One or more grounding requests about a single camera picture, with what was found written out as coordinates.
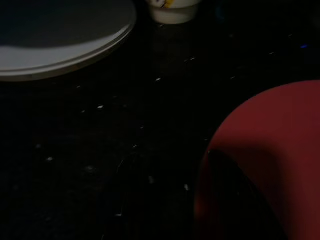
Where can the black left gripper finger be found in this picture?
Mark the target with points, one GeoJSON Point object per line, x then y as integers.
{"type": "Point", "coordinates": [232, 205]}

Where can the pink plate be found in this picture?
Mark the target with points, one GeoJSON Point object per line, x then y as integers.
{"type": "Point", "coordinates": [275, 125]}

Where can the white printed cup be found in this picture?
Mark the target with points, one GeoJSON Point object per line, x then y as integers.
{"type": "Point", "coordinates": [172, 15]}

